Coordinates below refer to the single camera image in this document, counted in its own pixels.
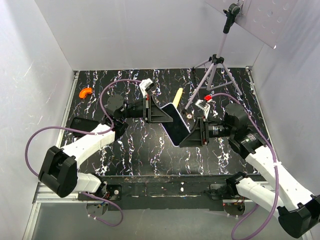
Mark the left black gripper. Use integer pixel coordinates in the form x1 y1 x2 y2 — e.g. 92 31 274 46
120 94 174 124

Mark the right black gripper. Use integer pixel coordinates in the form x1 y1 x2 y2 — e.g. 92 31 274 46
179 115 235 147

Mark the purple cased smartphone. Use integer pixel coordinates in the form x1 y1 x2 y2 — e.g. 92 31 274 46
161 103 190 147

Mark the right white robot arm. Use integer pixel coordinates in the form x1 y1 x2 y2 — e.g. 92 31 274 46
179 100 320 240

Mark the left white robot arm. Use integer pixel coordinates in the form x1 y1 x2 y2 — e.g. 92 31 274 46
38 94 173 200

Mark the cream toy microphone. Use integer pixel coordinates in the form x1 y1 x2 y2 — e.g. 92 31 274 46
172 88 183 109

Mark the orange curved plastic piece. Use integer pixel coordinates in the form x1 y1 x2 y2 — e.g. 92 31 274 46
78 87 93 99

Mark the perforated grey board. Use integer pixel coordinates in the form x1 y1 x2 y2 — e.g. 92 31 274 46
206 0 297 49

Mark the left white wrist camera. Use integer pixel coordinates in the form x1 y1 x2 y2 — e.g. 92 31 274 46
139 78 155 97

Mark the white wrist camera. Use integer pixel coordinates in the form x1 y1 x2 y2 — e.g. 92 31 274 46
195 95 213 119
139 78 155 97

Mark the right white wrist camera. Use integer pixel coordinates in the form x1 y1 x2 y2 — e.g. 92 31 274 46
195 95 213 119

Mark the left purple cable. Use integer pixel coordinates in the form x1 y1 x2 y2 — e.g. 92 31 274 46
24 79 143 228

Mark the purple cable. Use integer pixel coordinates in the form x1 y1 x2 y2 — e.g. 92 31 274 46
211 92 280 238
24 79 143 228

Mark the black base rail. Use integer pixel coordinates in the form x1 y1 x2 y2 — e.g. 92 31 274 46
77 174 253 217

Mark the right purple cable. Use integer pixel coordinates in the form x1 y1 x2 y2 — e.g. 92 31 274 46
211 92 280 238

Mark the aluminium frame rail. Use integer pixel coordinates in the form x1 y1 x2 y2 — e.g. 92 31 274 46
32 184 79 204

